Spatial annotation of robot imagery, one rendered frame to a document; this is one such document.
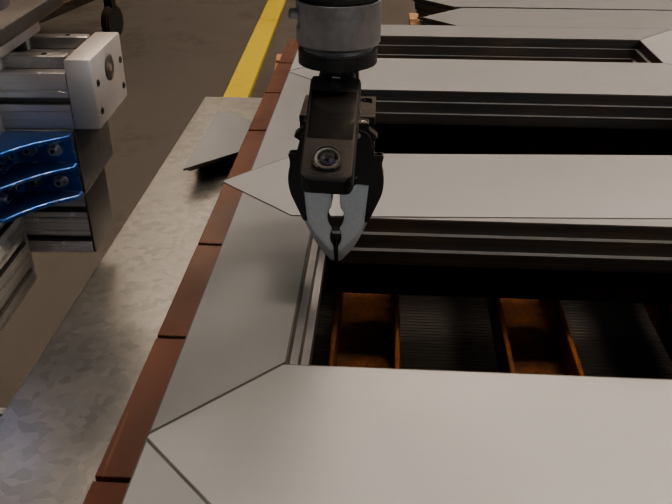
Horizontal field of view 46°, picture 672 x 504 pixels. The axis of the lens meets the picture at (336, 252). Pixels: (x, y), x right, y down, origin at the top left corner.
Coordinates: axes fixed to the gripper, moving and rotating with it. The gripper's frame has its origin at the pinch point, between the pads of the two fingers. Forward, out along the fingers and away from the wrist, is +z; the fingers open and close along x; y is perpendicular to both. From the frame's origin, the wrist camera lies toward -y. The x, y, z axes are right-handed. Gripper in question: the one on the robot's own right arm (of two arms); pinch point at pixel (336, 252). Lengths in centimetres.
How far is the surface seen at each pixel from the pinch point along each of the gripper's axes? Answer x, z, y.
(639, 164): -36.7, 0.7, 26.1
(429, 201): -9.8, 0.7, 13.7
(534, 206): -21.7, 0.7, 13.2
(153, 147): 93, 88, 236
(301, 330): 2.5, 2.5, -10.2
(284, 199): 6.8, 0.7, 12.9
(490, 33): -25, 1, 90
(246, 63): 72, 85, 351
